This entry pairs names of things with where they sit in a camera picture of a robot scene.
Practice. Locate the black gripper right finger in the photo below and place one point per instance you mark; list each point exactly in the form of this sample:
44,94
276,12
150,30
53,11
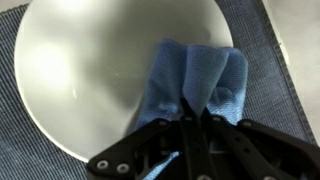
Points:
252,151

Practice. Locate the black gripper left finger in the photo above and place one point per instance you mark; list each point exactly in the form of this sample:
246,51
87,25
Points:
174,143

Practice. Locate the blue towel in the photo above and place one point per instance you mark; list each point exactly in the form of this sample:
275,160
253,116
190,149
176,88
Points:
208,78

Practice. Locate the white round plate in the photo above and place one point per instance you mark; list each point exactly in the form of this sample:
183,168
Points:
81,65

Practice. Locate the dark blue placemat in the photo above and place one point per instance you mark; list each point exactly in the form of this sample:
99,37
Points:
25,154

